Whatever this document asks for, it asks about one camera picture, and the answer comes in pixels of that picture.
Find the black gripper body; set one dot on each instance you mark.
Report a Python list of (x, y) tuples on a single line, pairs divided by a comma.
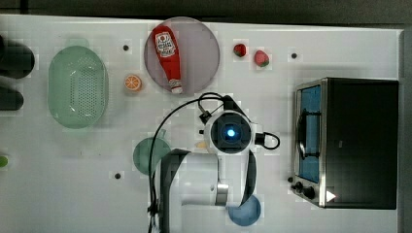
[(230, 105)]

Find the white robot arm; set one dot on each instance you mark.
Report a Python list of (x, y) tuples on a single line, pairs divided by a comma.
[(225, 174)]

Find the black toaster oven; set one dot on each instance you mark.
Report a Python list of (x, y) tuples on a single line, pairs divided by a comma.
[(346, 148)]

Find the dark red strawberry toy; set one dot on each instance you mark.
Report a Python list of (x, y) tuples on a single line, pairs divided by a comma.
[(240, 50)]

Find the pink strawberry toy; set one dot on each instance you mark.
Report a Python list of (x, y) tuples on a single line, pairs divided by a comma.
[(261, 59)]

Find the red ketchup bottle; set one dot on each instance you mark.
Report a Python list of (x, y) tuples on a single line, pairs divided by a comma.
[(168, 55)]

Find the orange slice toy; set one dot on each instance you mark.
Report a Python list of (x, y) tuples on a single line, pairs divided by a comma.
[(133, 83)]

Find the green cup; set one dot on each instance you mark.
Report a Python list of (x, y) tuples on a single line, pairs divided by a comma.
[(149, 151)]

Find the blue round bowl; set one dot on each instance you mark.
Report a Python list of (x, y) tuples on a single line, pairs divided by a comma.
[(247, 214)]

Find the green perforated colander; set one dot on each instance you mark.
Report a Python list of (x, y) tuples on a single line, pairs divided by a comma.
[(78, 89)]

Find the black object upper left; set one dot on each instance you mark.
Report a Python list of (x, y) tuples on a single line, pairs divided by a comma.
[(16, 60)]

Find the black object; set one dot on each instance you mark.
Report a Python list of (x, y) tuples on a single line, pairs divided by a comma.
[(16, 60), (10, 100)]

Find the black object lower left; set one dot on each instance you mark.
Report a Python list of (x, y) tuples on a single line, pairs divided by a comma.
[(10, 100)]

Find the green object at edge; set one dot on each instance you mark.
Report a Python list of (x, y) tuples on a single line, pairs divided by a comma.
[(4, 161)]

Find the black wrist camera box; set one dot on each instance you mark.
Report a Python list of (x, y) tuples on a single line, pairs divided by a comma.
[(260, 140)]

